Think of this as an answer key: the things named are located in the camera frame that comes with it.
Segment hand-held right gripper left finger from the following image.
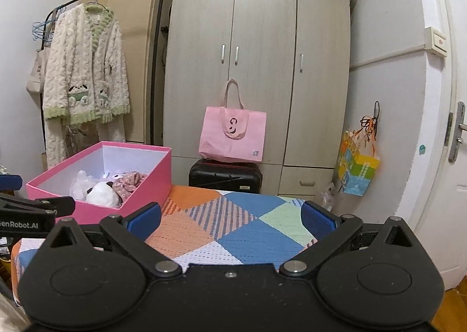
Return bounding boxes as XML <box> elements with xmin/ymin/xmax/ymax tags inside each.
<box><xmin>44</xmin><ymin>201</ymin><xmax>183</xmax><ymax>277</ymax></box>

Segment pink floral scrunchie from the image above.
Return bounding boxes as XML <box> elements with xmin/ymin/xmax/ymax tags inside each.
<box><xmin>111</xmin><ymin>171</ymin><xmax>148</xmax><ymax>203</ymax></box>

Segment cream fleece cardigan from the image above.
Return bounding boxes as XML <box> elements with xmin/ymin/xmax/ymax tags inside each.
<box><xmin>42</xmin><ymin>3</ymin><xmax>131</xmax><ymax>125</ymax></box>

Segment colourful gift bag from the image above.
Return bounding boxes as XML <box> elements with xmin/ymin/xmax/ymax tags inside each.
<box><xmin>334</xmin><ymin>100</ymin><xmax>381</xmax><ymax>197</ymax></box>

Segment tall beige cabinet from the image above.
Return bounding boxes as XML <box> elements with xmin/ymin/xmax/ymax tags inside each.
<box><xmin>80</xmin><ymin>0</ymin><xmax>183</xmax><ymax>145</ymax></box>

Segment pink tote bag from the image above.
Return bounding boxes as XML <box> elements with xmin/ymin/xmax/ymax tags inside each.
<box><xmin>198</xmin><ymin>78</ymin><xmax>268</xmax><ymax>163</ymax></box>

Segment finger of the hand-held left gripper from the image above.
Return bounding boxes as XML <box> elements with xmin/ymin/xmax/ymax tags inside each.
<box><xmin>0</xmin><ymin>174</ymin><xmax>23</xmax><ymax>194</ymax></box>
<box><xmin>0</xmin><ymin>193</ymin><xmax>76</xmax><ymax>216</ymax></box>

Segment beige wardrobe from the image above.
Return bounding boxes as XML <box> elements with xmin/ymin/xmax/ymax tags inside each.
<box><xmin>162</xmin><ymin>0</ymin><xmax>353</xmax><ymax>197</ymax></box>

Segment cream fleece pants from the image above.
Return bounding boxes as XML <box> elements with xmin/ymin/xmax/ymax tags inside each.
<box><xmin>44</xmin><ymin>113</ymin><xmax>126</xmax><ymax>168</ymax></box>

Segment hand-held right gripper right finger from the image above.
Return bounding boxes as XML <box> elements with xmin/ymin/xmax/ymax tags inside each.
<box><xmin>279</xmin><ymin>200</ymin><xmax>422</xmax><ymax>277</ymax></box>

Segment canvas tote bag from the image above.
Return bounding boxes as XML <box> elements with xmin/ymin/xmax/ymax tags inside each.
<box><xmin>25</xmin><ymin>48</ymin><xmax>50</xmax><ymax>94</ymax></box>

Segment white door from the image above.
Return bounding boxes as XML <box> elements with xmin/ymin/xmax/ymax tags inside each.
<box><xmin>399</xmin><ymin>0</ymin><xmax>467</xmax><ymax>291</ymax></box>

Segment beige light switch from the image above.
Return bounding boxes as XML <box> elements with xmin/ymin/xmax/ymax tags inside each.
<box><xmin>423</xmin><ymin>26</ymin><xmax>449</xmax><ymax>57</ymax></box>

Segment patchwork tablecloth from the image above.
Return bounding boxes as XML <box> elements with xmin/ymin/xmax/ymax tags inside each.
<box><xmin>11</xmin><ymin>184</ymin><xmax>329</xmax><ymax>303</ymax></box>

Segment blue wire hangers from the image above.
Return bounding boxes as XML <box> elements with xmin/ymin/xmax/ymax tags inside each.
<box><xmin>31</xmin><ymin>7</ymin><xmax>66</xmax><ymax>43</ymax></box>

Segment black suitcase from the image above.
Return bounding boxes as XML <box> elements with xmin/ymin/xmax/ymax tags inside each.
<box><xmin>188</xmin><ymin>159</ymin><xmax>263</xmax><ymax>195</ymax></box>

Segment black clothes rack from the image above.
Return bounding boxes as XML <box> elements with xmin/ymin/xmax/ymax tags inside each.
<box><xmin>40</xmin><ymin>0</ymin><xmax>166</xmax><ymax>146</ymax></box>

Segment pink storage box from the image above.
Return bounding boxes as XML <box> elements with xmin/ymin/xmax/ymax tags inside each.
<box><xmin>25</xmin><ymin>140</ymin><xmax>173</xmax><ymax>225</ymax></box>

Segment white panda plush toy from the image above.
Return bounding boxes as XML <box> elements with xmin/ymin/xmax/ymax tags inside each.
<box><xmin>85</xmin><ymin>181</ymin><xmax>123</xmax><ymax>208</ymax></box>

